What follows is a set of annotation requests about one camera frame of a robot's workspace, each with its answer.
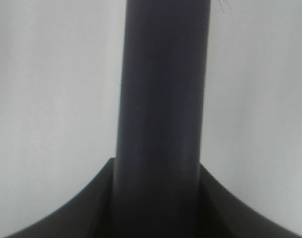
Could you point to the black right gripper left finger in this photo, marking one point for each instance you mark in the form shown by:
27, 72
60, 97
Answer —
81, 216

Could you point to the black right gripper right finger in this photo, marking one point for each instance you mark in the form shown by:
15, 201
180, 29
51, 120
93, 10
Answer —
222, 215

